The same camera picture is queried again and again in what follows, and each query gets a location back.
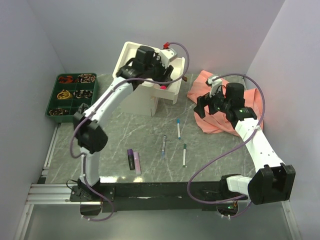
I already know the white three-drawer organizer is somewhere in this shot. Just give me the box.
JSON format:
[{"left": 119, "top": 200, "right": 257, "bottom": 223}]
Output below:
[{"left": 112, "top": 41, "right": 182, "bottom": 117}]

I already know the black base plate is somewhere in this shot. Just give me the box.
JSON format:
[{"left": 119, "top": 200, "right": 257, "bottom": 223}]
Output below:
[{"left": 69, "top": 181, "right": 247, "bottom": 216}]

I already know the purple black highlighter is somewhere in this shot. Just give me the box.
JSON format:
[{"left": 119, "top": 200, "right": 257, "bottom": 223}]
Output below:
[{"left": 127, "top": 148, "right": 135, "bottom": 170}]

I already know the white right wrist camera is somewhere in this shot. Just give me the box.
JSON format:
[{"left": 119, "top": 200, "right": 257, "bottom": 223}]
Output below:
[{"left": 205, "top": 75, "right": 223, "bottom": 97}]

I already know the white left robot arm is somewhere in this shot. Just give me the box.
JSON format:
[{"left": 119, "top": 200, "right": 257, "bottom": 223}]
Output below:
[{"left": 70, "top": 42, "right": 177, "bottom": 201}]

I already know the aluminium rail frame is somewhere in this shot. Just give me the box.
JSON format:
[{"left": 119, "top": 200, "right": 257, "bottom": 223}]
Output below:
[{"left": 13, "top": 124, "right": 301, "bottom": 240}]

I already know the light pink highlighter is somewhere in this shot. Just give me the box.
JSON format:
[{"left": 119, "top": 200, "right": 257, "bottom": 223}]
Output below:
[{"left": 133, "top": 151, "right": 142, "bottom": 176}]

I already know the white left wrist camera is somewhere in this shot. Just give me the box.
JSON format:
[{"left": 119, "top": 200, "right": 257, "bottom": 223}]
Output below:
[{"left": 158, "top": 42, "right": 177, "bottom": 68}]

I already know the green cap white marker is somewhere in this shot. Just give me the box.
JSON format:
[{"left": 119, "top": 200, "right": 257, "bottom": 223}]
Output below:
[{"left": 182, "top": 143, "right": 187, "bottom": 168}]

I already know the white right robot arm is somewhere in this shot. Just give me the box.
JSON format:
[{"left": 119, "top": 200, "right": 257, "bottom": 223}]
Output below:
[{"left": 194, "top": 79, "right": 296, "bottom": 205}]

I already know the green compartment tray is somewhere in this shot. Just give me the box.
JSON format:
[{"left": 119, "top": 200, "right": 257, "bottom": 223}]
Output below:
[{"left": 45, "top": 72, "right": 99, "bottom": 123}]

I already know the thin blue pen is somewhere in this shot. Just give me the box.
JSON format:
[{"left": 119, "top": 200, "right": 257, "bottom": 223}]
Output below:
[{"left": 161, "top": 135, "right": 167, "bottom": 159}]

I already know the pink cloth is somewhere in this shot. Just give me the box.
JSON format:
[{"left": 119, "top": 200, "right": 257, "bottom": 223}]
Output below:
[{"left": 187, "top": 70, "right": 263, "bottom": 136}]

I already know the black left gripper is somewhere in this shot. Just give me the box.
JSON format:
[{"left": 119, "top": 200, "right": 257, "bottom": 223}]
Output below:
[{"left": 144, "top": 53, "right": 174, "bottom": 86}]

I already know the blue cap white marker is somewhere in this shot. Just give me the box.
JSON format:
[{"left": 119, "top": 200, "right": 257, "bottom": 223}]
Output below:
[{"left": 176, "top": 118, "right": 181, "bottom": 140}]

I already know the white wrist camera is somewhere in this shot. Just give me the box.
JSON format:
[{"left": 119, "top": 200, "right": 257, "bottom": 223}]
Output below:
[
  {"left": 158, "top": 42, "right": 177, "bottom": 68},
  {"left": 205, "top": 75, "right": 223, "bottom": 97}
]

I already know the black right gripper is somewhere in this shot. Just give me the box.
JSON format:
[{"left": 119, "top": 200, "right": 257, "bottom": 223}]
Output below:
[{"left": 193, "top": 86, "right": 231, "bottom": 119}]

